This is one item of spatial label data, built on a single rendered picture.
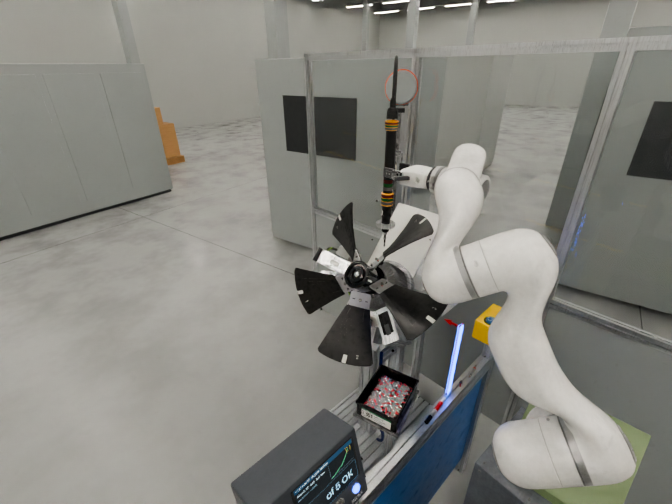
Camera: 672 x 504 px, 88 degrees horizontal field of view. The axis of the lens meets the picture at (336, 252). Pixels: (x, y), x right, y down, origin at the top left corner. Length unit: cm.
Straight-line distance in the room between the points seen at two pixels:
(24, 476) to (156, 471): 72
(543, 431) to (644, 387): 125
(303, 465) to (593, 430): 54
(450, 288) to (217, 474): 194
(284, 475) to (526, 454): 47
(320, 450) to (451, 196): 59
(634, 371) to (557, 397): 127
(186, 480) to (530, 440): 192
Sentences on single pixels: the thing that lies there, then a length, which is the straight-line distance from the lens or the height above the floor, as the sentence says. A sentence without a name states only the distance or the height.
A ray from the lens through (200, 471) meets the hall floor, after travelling 241.
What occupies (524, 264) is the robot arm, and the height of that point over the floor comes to 168.
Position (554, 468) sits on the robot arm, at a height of 133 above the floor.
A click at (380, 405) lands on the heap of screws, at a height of 85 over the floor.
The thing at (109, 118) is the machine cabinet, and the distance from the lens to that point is 656.
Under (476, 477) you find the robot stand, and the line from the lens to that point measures 133.
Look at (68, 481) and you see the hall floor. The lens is 269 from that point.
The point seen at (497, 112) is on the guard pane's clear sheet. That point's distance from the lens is 182.
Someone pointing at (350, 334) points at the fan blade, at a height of 102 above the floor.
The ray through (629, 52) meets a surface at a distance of 168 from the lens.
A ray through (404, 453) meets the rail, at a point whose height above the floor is 86.
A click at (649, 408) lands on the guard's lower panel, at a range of 211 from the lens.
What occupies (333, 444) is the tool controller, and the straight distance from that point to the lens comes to 86.
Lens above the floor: 197
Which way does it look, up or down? 28 degrees down
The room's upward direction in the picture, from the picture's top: 1 degrees counter-clockwise
